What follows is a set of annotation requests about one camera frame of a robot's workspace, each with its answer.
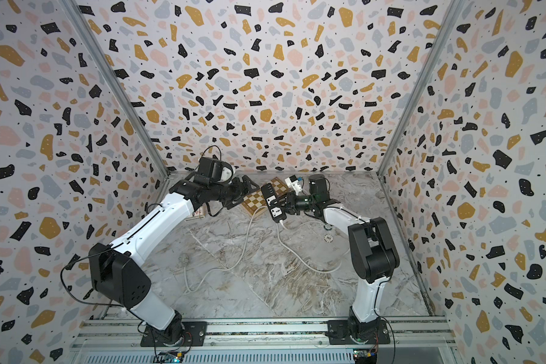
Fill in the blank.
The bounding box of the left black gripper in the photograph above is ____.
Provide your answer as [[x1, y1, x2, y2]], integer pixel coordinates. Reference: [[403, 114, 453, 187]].
[[211, 174, 262, 209]]

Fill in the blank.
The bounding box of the black power strip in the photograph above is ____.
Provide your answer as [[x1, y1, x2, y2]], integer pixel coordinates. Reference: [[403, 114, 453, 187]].
[[261, 183, 287, 223]]

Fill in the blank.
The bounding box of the white power cord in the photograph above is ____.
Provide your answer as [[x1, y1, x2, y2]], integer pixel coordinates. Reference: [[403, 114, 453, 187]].
[[178, 206, 351, 294]]

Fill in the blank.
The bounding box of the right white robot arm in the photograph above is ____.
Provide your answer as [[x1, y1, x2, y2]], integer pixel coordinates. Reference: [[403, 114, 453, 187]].
[[261, 174, 400, 344]]

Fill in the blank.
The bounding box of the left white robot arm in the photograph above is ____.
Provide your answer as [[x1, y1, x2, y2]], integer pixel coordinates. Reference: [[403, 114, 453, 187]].
[[86, 156, 259, 347]]

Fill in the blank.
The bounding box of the wooden chessboard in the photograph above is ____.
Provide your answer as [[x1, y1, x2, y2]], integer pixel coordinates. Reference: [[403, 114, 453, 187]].
[[241, 177, 289, 216]]

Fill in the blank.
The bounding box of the playing card box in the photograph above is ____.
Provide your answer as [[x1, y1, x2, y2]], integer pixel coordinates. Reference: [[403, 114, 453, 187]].
[[186, 206, 206, 221]]

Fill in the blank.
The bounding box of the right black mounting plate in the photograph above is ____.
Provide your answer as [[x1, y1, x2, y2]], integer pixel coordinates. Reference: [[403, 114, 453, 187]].
[[325, 318, 391, 346]]

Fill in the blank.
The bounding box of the black mounting plate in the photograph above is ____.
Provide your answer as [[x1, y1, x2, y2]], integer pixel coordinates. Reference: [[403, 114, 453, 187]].
[[325, 318, 391, 346], [140, 321, 208, 350]]

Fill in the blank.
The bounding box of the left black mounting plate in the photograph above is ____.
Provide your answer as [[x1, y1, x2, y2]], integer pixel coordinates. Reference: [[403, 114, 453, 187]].
[[140, 321, 208, 350]]

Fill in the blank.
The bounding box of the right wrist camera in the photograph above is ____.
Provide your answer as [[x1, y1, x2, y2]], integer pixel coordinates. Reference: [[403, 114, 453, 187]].
[[309, 174, 330, 202]]

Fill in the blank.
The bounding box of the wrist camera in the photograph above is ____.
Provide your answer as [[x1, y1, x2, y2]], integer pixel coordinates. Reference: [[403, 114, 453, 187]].
[[309, 174, 330, 202], [194, 157, 234, 186]]

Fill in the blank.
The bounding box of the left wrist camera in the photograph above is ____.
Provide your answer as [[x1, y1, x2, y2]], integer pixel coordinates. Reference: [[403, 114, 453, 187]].
[[194, 157, 234, 186]]

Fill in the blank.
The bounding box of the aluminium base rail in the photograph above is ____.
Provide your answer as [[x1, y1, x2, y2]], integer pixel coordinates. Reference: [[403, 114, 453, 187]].
[[69, 316, 462, 363]]

